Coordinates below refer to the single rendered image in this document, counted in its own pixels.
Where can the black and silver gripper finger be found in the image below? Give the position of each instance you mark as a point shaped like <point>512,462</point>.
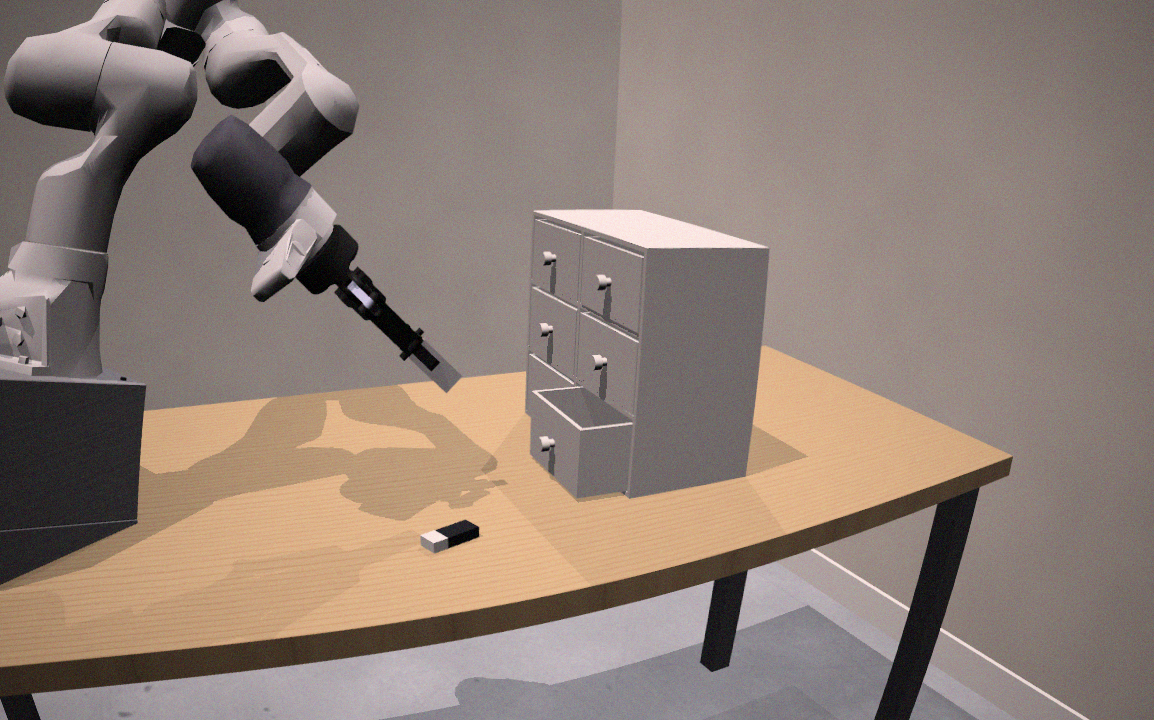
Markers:
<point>357,271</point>
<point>374,308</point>

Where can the white chest of drawers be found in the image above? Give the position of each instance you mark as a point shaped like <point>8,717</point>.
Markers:
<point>701,326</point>

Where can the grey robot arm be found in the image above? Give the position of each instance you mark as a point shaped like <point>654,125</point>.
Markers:
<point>133,98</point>

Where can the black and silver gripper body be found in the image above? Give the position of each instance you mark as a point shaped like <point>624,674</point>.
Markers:
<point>330,265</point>

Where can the black and white eraser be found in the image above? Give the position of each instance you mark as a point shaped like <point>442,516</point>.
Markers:
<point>449,536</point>

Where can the grey drawer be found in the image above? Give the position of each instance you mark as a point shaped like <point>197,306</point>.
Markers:
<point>587,442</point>
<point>543,376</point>
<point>555,336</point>
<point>607,360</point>
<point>612,278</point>
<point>559,271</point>

